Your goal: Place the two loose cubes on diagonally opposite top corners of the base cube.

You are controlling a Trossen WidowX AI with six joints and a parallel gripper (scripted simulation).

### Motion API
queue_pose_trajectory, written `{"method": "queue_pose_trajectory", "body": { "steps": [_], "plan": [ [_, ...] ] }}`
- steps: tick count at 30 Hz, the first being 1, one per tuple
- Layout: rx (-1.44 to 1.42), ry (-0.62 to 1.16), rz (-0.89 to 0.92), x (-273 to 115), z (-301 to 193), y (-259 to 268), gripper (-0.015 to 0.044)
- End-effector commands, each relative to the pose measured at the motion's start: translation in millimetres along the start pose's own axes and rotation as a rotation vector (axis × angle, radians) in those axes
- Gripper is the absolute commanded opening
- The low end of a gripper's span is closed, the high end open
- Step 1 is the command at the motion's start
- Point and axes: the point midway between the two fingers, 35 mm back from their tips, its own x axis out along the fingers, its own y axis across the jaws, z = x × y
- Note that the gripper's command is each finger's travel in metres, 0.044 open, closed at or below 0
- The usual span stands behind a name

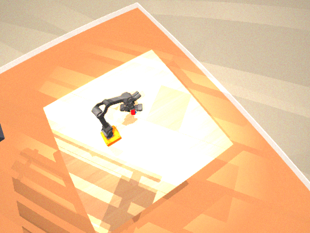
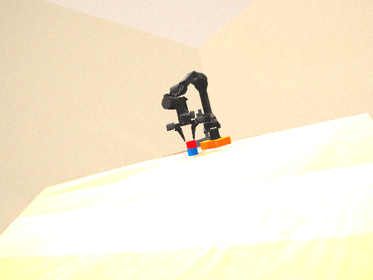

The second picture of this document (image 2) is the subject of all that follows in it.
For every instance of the blue cube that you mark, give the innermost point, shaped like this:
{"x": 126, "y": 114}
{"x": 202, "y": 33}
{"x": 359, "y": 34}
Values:
{"x": 192, "y": 151}

